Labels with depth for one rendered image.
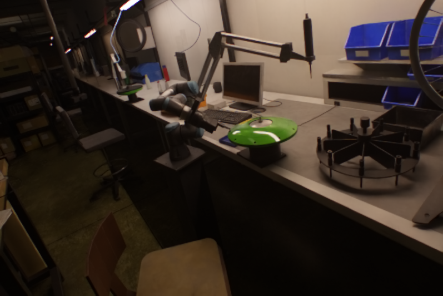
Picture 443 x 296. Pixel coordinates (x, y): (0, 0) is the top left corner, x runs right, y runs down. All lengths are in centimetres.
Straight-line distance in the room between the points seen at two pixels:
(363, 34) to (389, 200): 108
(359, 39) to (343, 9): 23
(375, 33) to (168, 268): 163
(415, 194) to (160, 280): 99
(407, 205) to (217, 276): 72
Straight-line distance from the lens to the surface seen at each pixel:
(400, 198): 101
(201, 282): 116
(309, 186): 103
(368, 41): 179
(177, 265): 125
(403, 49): 150
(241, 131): 112
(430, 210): 94
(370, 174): 100
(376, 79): 167
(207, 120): 117
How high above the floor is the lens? 151
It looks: 21 degrees down
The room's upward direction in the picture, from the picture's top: 11 degrees counter-clockwise
